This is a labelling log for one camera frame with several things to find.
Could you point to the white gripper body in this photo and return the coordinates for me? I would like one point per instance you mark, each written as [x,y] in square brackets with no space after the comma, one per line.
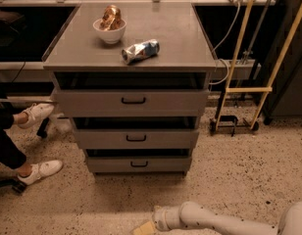
[158,218]

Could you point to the white ceramic bowl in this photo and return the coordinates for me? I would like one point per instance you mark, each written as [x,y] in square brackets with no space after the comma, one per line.
[110,36]

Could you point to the white sneaker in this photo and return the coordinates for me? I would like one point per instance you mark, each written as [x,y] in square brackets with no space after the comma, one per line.
[42,170]
[34,114]

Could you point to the crushed silver blue can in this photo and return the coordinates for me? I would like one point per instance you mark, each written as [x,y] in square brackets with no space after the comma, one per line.
[140,51]

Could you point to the crumpled brown chip bag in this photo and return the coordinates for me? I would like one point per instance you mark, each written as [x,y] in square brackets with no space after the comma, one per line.
[111,19]

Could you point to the lower white sneaker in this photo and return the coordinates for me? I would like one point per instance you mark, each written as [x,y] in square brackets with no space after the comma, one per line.
[42,170]

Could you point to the grey drawer cabinet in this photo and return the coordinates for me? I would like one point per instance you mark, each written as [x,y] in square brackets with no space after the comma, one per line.
[80,60]

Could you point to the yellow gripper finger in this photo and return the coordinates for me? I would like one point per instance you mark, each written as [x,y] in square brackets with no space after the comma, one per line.
[147,228]

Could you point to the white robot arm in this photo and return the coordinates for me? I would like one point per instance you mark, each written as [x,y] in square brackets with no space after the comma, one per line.
[190,215]

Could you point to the person's black trouser legs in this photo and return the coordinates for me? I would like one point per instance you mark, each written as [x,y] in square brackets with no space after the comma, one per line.
[10,155]

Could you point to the upper white sneaker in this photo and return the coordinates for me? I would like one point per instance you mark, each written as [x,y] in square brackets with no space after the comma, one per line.
[34,114]

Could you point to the grey drawer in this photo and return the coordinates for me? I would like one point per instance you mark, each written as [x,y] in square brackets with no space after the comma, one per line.
[136,139]
[129,103]
[131,165]

